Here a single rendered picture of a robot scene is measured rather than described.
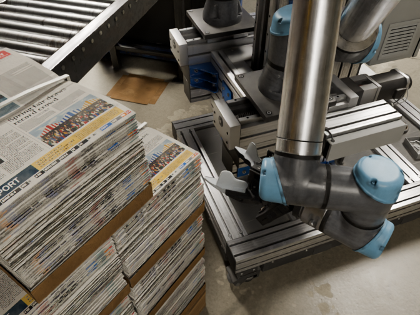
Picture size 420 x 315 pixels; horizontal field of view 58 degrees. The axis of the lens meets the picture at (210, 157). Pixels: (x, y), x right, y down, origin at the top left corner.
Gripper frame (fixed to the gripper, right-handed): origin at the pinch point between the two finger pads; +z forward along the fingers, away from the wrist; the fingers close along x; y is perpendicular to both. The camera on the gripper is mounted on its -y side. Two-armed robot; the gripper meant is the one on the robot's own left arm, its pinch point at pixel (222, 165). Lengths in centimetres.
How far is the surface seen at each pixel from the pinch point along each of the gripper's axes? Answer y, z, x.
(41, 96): 20.4, 24.5, 21.6
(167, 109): -86, 102, -88
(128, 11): -10, 91, -59
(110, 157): 15.5, 7.7, 21.9
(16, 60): 21.0, 37.9, 17.5
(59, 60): -6, 74, -12
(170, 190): -5.4, 7.8, 8.9
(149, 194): -0.2, 7.3, 15.5
